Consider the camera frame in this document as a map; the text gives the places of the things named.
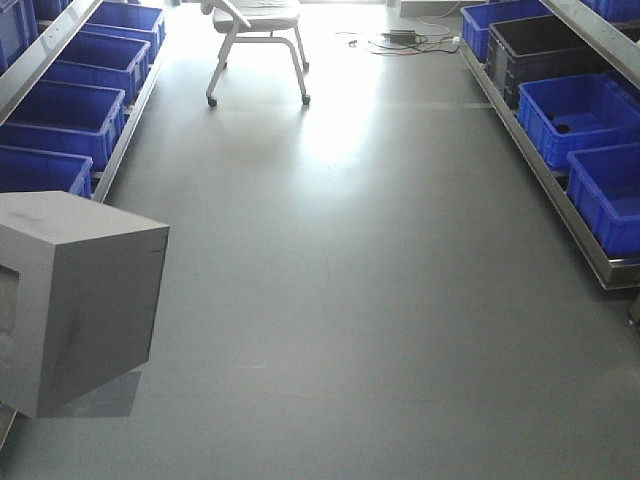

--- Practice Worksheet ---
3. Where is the gray square hollow base block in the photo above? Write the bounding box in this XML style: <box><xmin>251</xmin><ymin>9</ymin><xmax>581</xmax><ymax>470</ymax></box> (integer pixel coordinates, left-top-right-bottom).
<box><xmin>1</xmin><ymin>191</ymin><xmax>169</xmax><ymax>418</ymax></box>

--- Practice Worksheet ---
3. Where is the blue bin with black item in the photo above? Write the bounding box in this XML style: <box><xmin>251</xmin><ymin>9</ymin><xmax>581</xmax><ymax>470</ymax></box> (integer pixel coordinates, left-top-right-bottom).
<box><xmin>517</xmin><ymin>74</ymin><xmax>639</xmax><ymax>170</ymax></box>

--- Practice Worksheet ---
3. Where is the black plastic bin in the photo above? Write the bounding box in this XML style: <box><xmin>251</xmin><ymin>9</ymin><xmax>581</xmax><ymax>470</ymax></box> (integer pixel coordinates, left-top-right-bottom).
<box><xmin>485</xmin><ymin>15</ymin><xmax>611</xmax><ymax>109</ymax></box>

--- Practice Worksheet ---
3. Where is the blue bin near right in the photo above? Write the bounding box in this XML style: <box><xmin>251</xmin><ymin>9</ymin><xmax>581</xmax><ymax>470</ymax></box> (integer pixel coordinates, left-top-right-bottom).
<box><xmin>567</xmin><ymin>143</ymin><xmax>639</xmax><ymax>259</ymax></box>

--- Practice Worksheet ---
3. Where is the gray rolling office chair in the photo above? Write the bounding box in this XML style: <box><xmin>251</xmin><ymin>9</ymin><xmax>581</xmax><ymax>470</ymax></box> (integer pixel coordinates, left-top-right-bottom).
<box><xmin>199</xmin><ymin>0</ymin><xmax>311</xmax><ymax>108</ymax></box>

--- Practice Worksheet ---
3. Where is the floor cables and adapter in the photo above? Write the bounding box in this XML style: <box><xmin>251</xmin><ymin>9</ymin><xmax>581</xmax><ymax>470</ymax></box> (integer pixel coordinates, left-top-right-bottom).
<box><xmin>334</xmin><ymin>14</ymin><xmax>462</xmax><ymax>57</ymax></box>

